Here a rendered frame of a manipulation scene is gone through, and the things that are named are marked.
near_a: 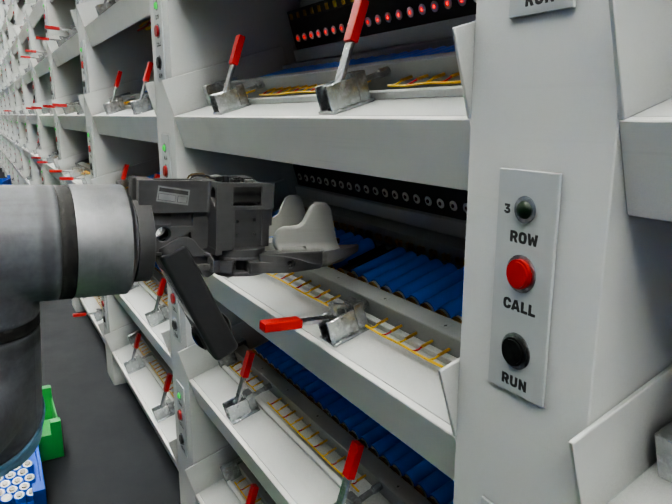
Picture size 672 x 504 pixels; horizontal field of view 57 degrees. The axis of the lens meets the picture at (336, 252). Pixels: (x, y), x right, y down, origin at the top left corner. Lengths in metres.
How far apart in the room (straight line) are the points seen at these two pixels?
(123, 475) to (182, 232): 0.87
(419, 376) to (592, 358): 0.18
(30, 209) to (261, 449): 0.42
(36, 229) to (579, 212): 0.36
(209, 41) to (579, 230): 0.70
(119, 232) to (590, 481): 0.35
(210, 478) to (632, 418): 0.82
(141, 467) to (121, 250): 0.91
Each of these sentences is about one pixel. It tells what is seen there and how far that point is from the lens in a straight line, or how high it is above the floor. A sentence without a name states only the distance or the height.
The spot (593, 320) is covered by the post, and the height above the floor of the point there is 0.59.
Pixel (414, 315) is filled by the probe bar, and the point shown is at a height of 0.53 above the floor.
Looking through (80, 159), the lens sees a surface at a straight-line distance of 2.30.
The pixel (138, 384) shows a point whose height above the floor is 0.10.
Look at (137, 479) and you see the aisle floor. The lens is 1.32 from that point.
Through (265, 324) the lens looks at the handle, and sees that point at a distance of 0.51.
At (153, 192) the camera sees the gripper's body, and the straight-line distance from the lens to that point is 0.52.
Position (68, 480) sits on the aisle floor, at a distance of 1.37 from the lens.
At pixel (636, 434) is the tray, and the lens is 0.37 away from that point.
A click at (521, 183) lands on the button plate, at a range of 0.33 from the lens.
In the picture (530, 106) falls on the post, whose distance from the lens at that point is 0.33.
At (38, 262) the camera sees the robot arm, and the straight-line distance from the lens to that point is 0.49.
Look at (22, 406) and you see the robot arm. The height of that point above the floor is 0.47.
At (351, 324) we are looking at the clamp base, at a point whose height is 0.51.
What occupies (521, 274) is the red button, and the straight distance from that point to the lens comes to 0.33.
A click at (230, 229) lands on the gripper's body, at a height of 0.59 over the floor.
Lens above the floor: 0.69
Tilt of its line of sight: 13 degrees down
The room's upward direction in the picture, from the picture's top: straight up
